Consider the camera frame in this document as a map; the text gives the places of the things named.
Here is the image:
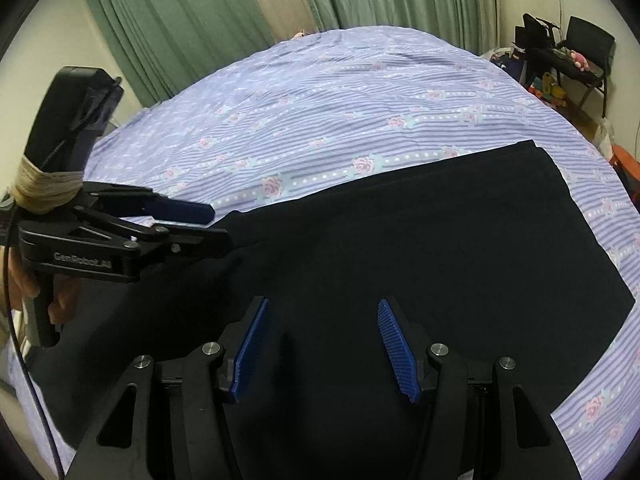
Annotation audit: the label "black folding chair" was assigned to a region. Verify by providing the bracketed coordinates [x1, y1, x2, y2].
[532, 16, 616, 118]

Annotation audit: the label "colourful toys on floor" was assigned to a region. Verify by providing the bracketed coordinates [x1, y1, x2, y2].
[528, 72, 567, 108]

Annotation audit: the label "orange stool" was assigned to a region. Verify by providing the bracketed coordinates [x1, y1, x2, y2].
[610, 144, 640, 185]

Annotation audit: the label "black pants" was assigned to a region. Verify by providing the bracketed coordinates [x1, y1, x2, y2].
[27, 142, 634, 479]

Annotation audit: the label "person left hand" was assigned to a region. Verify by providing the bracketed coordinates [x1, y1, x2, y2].
[6, 248, 81, 324]

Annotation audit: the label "lavender floral bed cover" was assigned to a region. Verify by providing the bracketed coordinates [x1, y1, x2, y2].
[12, 27, 639, 479]

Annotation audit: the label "pink plush toy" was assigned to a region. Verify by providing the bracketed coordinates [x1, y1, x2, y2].
[570, 51, 590, 72]

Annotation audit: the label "black bag on chair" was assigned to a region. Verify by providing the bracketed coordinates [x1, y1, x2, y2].
[514, 13, 560, 50]

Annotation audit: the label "green curtain left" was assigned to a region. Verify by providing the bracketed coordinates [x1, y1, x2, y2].
[86, 0, 274, 106]

